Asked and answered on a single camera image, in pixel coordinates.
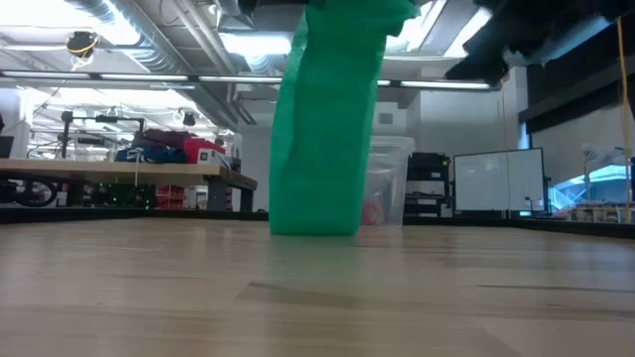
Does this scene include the red storage bins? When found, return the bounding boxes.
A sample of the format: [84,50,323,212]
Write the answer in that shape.
[153,183,191,211]

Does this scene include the black coiled cable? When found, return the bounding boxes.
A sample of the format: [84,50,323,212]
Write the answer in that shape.
[0,178,59,208]

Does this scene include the black shelf rack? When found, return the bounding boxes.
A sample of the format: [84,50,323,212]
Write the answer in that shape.
[403,152,453,218]

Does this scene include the black yellow ceiling reel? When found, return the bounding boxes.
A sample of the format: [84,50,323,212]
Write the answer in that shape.
[64,30,100,61]

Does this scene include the small white box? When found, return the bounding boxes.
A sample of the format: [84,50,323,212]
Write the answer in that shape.
[196,148,233,170]

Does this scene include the long ceiling light strip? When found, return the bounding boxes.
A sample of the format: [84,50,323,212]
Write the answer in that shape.
[0,69,500,92]

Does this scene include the white whiteboard black frame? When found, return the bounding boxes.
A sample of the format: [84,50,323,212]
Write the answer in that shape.
[451,147,548,216]

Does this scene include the blue bag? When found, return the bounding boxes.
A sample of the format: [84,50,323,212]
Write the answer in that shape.
[114,145,190,165]

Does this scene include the maroon cloth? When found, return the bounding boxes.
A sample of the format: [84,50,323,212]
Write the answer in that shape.
[131,128,198,150]

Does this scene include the red item in box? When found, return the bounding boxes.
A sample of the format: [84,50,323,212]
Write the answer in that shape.
[360,193,386,227]

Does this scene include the green elastic bandage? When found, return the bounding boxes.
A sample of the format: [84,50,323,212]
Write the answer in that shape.
[268,0,421,237]

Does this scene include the yellow hanging cable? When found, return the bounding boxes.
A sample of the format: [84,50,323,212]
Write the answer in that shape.
[615,14,634,225]

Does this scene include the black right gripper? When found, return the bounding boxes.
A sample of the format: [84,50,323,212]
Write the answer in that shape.
[444,0,635,86]

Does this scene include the black camera stand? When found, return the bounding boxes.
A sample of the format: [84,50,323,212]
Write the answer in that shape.
[59,110,147,160]

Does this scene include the grey metal workbench wooden top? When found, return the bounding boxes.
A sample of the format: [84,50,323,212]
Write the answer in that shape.
[0,158,259,213]

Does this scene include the low shelf with small items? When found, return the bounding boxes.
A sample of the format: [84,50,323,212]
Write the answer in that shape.
[567,201,635,225]

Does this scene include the clear plastic storage box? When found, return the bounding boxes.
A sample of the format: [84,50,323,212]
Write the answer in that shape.
[363,134,417,229]

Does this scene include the red box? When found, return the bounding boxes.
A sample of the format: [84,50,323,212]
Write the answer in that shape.
[182,137,227,165]

